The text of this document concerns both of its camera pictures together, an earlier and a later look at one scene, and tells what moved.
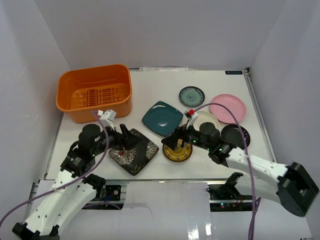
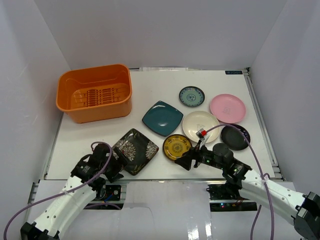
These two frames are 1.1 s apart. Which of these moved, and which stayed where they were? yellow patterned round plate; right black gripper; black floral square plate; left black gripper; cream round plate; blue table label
Moved: right black gripper; left black gripper
Stayed: black floral square plate; blue table label; yellow patterned round plate; cream round plate
